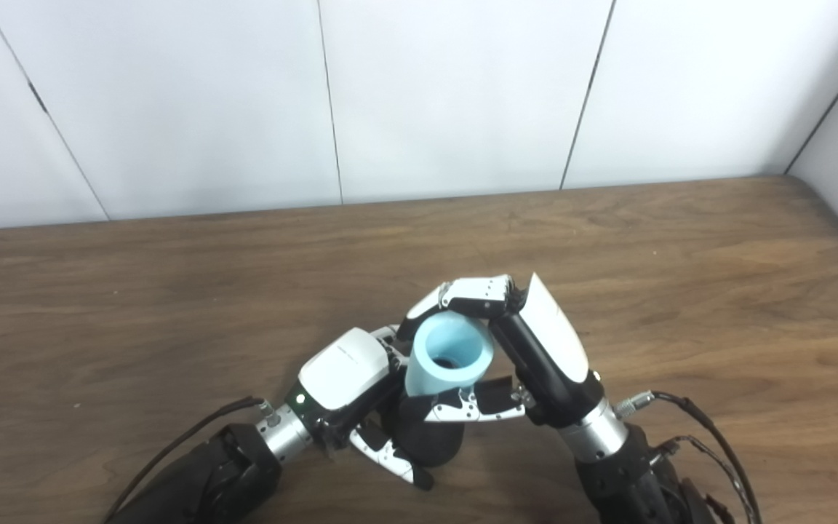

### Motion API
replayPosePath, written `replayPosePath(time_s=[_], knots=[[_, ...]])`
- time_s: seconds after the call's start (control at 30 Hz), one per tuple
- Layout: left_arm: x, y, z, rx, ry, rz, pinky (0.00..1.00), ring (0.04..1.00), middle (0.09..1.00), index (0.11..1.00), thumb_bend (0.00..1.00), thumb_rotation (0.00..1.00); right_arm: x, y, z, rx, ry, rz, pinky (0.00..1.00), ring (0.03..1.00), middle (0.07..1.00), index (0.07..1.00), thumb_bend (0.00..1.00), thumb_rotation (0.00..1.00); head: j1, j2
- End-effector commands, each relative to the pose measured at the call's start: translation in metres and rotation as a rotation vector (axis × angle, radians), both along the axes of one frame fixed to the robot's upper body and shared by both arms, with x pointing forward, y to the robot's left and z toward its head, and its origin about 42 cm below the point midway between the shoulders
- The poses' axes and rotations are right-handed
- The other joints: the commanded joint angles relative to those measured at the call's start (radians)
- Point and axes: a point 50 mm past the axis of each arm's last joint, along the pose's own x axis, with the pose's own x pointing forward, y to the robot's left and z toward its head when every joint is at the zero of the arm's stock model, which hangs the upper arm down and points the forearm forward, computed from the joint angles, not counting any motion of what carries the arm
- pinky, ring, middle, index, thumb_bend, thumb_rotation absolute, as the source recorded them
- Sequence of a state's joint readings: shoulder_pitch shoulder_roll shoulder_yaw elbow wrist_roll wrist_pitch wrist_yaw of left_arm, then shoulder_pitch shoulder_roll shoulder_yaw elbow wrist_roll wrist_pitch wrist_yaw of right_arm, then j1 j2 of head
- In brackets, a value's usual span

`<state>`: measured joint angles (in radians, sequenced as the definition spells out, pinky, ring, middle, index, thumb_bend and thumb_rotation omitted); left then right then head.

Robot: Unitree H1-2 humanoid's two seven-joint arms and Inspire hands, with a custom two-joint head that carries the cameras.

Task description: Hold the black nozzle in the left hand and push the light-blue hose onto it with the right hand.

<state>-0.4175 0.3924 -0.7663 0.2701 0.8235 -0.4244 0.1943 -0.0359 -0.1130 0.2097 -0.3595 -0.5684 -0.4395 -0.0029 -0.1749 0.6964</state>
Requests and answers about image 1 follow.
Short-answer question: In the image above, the black funnel-shaped nozzle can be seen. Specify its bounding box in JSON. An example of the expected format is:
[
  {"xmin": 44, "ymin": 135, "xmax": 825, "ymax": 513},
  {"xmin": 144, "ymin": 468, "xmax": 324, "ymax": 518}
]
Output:
[{"xmin": 390, "ymin": 355, "xmax": 466, "ymax": 468}]

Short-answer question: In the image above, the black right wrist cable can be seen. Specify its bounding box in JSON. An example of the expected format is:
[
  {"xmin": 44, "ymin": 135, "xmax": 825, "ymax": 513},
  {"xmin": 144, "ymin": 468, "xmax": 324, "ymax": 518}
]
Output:
[{"xmin": 612, "ymin": 391, "xmax": 763, "ymax": 524}]

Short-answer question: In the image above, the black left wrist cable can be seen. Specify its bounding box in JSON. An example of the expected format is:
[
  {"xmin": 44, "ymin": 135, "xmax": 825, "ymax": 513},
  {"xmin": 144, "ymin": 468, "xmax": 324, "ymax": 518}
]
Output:
[{"xmin": 103, "ymin": 396, "xmax": 278, "ymax": 524}]

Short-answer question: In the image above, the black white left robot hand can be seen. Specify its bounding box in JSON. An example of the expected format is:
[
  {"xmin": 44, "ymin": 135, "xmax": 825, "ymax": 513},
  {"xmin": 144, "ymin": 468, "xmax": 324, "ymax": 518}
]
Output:
[{"xmin": 284, "ymin": 325, "xmax": 434, "ymax": 491}]

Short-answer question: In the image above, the light-blue short hose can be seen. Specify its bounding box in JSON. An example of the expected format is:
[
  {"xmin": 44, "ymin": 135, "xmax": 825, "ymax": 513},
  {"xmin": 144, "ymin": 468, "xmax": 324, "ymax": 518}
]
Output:
[{"xmin": 404, "ymin": 311, "xmax": 496, "ymax": 399}]

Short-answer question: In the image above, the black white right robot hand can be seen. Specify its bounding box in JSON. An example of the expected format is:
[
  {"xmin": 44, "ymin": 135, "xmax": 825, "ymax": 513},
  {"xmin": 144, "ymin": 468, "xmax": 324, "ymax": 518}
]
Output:
[{"xmin": 396, "ymin": 273, "xmax": 605, "ymax": 430}]

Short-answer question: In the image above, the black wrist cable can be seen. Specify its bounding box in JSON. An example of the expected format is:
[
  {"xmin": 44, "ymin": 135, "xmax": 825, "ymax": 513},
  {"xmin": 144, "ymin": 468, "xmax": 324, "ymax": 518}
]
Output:
[
  {"xmin": 612, "ymin": 391, "xmax": 763, "ymax": 524},
  {"xmin": 103, "ymin": 396, "xmax": 278, "ymax": 524}
]

